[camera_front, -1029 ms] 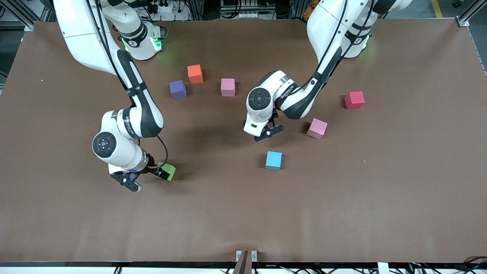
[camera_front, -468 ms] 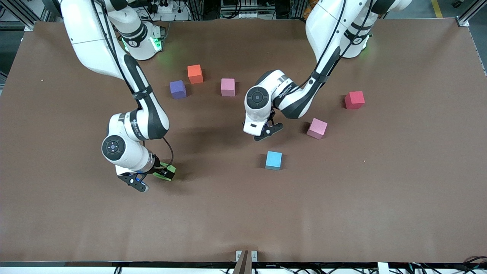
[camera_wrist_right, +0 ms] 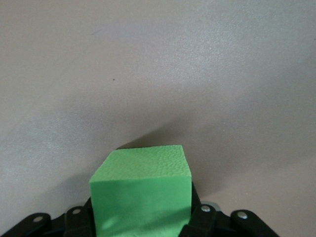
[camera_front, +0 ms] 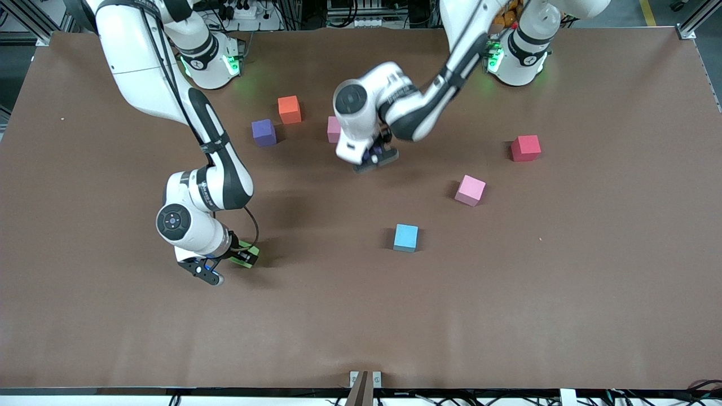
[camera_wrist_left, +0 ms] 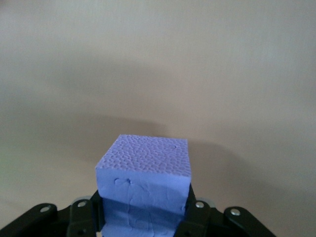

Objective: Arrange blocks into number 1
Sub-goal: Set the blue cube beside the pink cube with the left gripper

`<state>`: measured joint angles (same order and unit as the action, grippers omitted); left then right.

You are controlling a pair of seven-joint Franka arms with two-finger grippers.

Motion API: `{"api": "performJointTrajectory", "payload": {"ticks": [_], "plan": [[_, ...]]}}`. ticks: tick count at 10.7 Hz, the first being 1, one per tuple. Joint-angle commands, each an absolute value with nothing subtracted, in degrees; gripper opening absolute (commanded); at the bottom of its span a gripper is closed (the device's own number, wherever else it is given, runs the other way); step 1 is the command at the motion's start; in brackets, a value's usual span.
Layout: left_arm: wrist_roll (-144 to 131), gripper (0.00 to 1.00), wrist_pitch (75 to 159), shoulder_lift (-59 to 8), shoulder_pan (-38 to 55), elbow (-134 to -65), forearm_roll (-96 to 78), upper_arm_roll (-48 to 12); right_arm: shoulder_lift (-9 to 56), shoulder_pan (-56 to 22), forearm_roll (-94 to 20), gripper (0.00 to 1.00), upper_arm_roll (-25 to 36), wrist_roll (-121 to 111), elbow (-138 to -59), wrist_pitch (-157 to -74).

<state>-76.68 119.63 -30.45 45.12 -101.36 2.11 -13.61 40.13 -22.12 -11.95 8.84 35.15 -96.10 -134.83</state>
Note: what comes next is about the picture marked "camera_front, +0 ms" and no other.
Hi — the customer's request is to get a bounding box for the grey equipment box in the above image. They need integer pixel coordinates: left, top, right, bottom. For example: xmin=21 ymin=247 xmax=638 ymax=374
xmin=327 ymin=0 xmax=407 ymax=29

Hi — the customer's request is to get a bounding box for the white power strip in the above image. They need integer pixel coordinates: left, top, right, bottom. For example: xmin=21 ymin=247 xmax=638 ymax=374
xmin=217 ymin=0 xmax=283 ymax=32

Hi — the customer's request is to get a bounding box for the green foam cube block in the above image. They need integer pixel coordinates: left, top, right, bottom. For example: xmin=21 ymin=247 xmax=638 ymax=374
xmin=231 ymin=241 xmax=261 ymax=268

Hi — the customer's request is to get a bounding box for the light blue foam cube block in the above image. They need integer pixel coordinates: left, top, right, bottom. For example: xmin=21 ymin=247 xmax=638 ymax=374
xmin=393 ymin=223 xmax=419 ymax=253

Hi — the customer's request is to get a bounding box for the large paper table cover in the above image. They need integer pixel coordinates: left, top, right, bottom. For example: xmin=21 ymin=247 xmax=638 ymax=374
xmin=0 ymin=27 xmax=722 ymax=391

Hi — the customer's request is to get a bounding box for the red foam cube block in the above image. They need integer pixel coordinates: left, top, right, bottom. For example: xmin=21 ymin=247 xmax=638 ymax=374
xmin=510 ymin=135 xmax=542 ymax=163

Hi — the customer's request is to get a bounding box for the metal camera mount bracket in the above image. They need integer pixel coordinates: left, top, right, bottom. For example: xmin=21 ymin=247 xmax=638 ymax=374
xmin=345 ymin=370 xmax=383 ymax=406

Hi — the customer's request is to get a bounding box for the black floor cable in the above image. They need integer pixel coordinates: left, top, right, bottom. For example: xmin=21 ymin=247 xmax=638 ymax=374
xmin=685 ymin=379 xmax=722 ymax=396

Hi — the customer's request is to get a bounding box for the aluminium frame profile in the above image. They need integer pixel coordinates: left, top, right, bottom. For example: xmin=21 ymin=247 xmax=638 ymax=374
xmin=674 ymin=0 xmax=711 ymax=40
xmin=0 ymin=0 xmax=77 ymax=46

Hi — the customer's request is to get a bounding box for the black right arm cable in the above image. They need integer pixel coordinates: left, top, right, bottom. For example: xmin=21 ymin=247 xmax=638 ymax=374
xmin=228 ymin=206 xmax=260 ymax=254

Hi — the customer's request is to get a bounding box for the orange snack bag pile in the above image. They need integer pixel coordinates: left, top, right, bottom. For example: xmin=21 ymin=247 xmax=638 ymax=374
xmin=494 ymin=0 xmax=522 ymax=28

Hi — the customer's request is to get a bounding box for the orange foam cube block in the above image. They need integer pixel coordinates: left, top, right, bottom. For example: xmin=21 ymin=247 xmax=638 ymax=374
xmin=278 ymin=95 xmax=302 ymax=125

